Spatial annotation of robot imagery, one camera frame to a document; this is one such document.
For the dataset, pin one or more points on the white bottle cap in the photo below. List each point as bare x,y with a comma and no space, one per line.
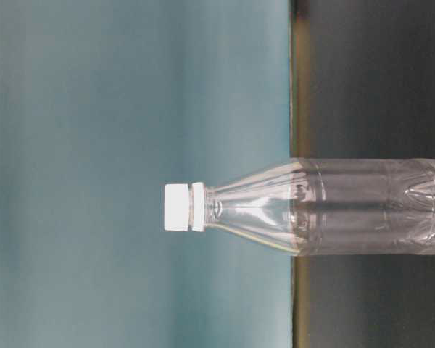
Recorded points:
176,207

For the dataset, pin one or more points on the clear plastic bottle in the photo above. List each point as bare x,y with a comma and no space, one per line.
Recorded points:
327,206

